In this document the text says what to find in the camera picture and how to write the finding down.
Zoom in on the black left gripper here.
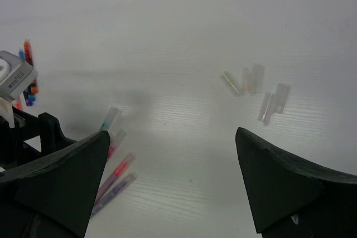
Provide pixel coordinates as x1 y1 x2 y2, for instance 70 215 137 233
1 109 75 170

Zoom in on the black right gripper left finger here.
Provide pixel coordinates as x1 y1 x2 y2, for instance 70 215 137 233
1 131 110 237

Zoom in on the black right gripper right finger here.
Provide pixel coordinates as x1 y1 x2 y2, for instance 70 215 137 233
235 128 356 237

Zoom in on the dark purple pen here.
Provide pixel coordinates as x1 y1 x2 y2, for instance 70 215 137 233
25 98 33 106

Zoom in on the red pen clear cap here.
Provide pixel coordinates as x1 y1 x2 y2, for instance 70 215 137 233
94 153 135 204

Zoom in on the red orange pen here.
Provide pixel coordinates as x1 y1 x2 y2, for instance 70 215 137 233
23 38 38 95

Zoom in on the green pen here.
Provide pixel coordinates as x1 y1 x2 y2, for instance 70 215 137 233
99 106 122 131

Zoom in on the clear cap yellow clip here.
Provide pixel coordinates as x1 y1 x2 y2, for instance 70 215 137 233
220 71 242 96

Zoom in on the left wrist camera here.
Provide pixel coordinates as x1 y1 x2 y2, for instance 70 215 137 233
1 50 37 128

